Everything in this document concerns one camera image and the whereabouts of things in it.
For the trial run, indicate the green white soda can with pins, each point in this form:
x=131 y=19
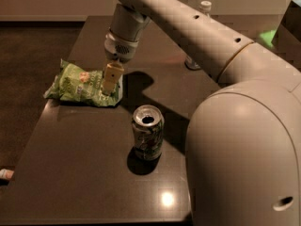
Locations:
x=148 y=126

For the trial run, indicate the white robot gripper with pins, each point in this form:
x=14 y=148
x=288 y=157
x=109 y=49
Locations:
x=120 y=50

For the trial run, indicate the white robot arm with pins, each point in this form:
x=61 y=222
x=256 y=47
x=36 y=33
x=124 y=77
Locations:
x=243 y=143

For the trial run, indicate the small white object at edge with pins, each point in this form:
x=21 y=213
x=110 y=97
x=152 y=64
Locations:
x=6 y=174

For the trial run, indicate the green jalapeno chip bag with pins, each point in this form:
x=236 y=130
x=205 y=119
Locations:
x=73 y=84

